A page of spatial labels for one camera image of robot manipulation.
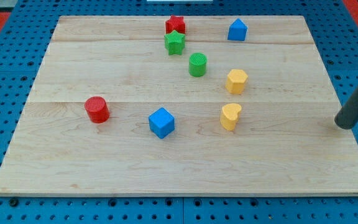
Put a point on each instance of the green cylinder block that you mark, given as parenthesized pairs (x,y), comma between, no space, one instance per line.
(197,64)

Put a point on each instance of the red cylinder block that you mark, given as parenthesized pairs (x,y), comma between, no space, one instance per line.
(97,109)

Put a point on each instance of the yellow hexagon block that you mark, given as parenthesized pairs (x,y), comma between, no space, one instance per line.
(236,81)

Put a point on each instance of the yellow heart block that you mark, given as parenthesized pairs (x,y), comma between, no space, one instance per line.
(230,115)

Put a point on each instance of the red star block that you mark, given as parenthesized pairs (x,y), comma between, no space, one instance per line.
(176,23)

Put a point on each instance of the light wooden board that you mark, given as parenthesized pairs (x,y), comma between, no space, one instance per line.
(285,143)

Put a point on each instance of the blue cube block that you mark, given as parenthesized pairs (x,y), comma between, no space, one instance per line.
(161,123)

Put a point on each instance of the blue pentagon house block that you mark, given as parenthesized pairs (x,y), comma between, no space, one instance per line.
(237,30)

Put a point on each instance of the green star block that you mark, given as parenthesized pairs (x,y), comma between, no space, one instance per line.
(174,42)

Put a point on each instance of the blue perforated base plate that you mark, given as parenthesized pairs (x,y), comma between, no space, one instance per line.
(24,39)

